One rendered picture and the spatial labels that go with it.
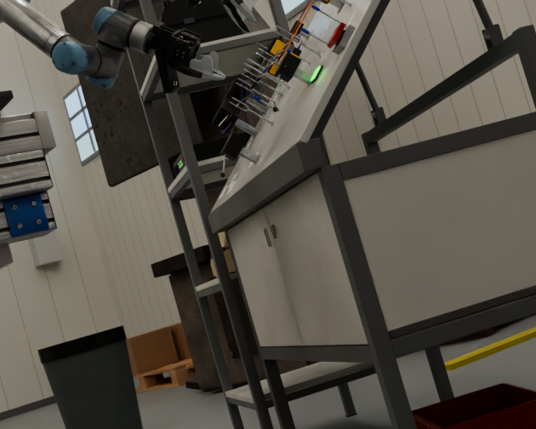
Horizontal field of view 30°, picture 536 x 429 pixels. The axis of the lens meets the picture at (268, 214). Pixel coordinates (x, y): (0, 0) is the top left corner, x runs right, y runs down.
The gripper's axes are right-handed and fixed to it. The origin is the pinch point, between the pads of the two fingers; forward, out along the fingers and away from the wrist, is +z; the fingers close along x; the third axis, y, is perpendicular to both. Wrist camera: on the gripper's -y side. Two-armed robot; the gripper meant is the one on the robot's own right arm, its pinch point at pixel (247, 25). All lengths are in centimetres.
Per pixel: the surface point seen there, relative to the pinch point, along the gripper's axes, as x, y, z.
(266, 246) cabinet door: 36, -22, 49
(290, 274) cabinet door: 19, -25, 58
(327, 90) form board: -31.6, -5.6, 26.2
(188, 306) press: 418, 1, 71
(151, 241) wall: 798, 61, 14
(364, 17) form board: -31.4, 12.1, 17.9
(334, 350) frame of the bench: -2, -32, 77
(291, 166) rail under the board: -23.6, -20.0, 34.9
